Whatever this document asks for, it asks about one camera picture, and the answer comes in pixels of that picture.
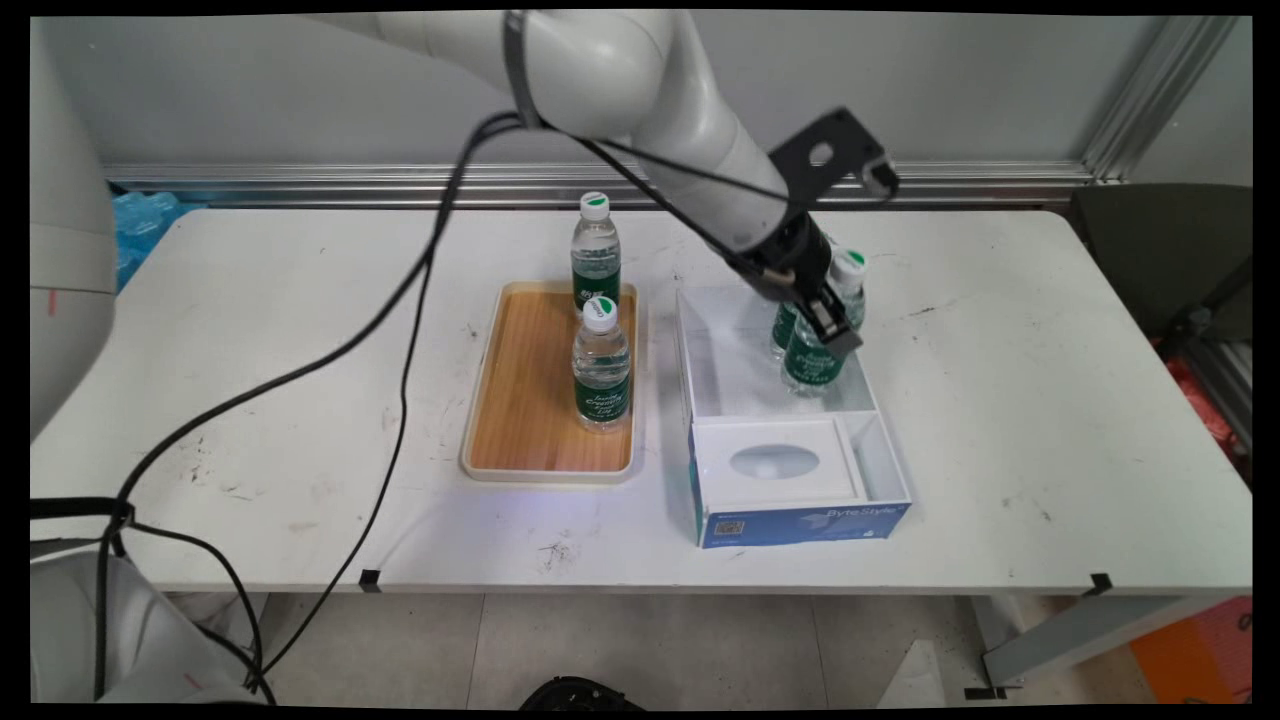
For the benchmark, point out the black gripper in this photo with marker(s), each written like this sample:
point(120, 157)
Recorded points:
point(790, 258)

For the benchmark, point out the water bottle green label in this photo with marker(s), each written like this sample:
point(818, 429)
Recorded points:
point(601, 370)
point(812, 372)
point(596, 255)
point(783, 330)

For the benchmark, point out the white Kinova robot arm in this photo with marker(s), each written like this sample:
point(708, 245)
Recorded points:
point(620, 70)

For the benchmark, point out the white box blue side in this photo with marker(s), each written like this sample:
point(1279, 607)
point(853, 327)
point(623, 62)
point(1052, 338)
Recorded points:
point(780, 460)

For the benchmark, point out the wooden tray white rim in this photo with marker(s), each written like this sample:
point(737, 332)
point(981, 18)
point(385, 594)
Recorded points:
point(520, 400)

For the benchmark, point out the dark grey chair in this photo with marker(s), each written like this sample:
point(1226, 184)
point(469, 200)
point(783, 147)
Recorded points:
point(1160, 255)

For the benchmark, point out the black tape mark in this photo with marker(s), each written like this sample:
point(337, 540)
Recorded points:
point(1100, 583)
point(370, 579)

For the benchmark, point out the red object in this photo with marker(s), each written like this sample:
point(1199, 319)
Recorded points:
point(1205, 405)

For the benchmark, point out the white table leg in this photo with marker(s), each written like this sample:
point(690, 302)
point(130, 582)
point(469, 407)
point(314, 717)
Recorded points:
point(1080, 635)

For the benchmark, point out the black object on floor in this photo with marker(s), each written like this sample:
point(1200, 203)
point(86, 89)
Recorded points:
point(580, 695)

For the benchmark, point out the orange box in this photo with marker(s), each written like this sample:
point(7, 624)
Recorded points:
point(1195, 655)

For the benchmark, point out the blue bubble wrap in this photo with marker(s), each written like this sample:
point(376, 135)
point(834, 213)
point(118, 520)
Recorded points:
point(140, 225)

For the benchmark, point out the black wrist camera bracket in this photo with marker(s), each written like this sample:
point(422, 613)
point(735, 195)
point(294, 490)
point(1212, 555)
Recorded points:
point(825, 160)

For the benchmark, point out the horizontal aluminium rail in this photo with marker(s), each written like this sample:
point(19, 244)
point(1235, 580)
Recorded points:
point(950, 185)

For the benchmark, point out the slanted aluminium rail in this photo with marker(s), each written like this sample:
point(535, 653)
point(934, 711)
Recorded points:
point(1150, 95)

